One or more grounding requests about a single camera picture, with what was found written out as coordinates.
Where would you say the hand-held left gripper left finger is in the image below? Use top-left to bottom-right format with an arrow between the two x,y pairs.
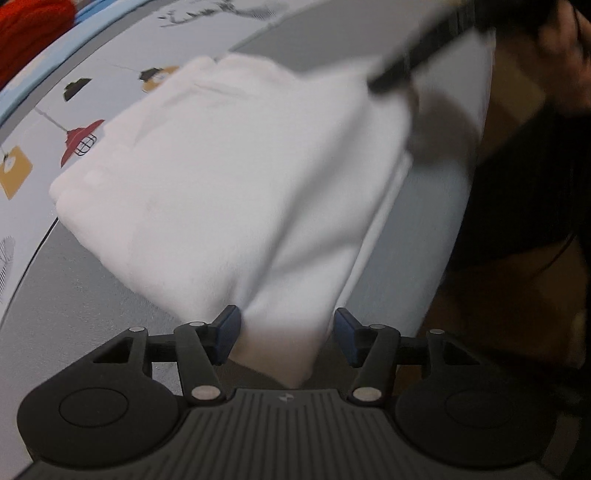
92,305 -> 243,408

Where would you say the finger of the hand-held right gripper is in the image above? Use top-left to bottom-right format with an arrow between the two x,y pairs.
367,14 -> 498,97

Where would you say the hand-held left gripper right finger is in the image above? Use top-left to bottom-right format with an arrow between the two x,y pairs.
333,307 -> 483,408

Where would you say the white small garment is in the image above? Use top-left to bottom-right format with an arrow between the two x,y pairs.
48,54 -> 416,389

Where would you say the person's right hand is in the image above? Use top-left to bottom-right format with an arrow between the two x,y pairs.
536,21 -> 591,112

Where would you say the grey bed cover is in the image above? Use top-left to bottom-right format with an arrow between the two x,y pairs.
0,0 -> 497,462

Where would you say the person's dark clothing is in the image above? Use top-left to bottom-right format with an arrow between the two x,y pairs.
450,92 -> 591,296

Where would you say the light printed bedsheet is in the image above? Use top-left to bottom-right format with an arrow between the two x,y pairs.
0,0 -> 296,319

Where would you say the blue bed sheet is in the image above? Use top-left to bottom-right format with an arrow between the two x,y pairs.
0,0 -> 112,116

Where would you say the red cloth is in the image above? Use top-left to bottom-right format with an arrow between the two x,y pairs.
0,0 -> 77,89

